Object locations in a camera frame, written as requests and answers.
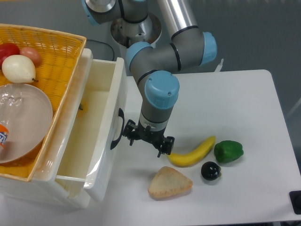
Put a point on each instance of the red toy apple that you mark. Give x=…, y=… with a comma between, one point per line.
x=6, y=50

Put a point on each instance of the yellow toy banana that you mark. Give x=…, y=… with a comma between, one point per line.
x=193, y=157

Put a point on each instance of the white toy pear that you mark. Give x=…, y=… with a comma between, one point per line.
x=19, y=69

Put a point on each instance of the beige plate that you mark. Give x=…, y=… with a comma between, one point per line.
x=30, y=125

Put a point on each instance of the white drawer cabinet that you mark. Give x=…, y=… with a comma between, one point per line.
x=48, y=184

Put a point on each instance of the yellow toy pepper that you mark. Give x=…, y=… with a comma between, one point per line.
x=82, y=109

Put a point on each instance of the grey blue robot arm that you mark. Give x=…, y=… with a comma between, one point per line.
x=153, y=68

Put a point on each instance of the clear plastic bottle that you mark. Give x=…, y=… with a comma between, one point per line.
x=11, y=99

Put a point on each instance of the pink toy peach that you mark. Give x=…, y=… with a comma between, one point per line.
x=32, y=54

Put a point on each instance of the green toy pepper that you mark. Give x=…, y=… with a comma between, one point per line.
x=227, y=151

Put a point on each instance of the white drawer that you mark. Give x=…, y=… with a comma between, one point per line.
x=93, y=145

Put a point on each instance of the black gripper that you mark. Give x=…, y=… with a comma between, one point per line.
x=138, y=132

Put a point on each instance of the toy bread slice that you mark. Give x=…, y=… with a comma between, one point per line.
x=169, y=182

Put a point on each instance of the yellow wicker basket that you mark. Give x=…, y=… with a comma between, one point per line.
x=60, y=52

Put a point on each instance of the black device at edge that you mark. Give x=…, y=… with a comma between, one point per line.
x=295, y=197

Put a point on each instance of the dark purple toy eggplant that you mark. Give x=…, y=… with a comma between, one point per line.
x=210, y=171

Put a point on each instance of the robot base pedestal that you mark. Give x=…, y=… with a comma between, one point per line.
x=126, y=34

